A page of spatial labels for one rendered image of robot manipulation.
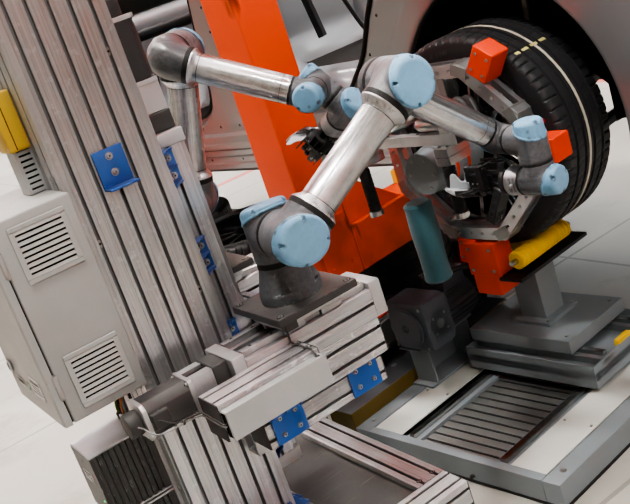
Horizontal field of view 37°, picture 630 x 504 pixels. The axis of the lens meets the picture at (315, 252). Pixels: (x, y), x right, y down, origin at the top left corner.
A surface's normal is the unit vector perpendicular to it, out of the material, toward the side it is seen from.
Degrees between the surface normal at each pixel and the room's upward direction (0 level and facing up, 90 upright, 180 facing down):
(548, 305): 90
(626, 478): 0
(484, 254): 90
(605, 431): 0
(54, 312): 90
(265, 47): 90
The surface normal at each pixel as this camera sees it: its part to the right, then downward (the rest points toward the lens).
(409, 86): 0.49, 0.04
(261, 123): -0.72, 0.43
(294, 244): 0.33, 0.26
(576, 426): -0.31, -0.90
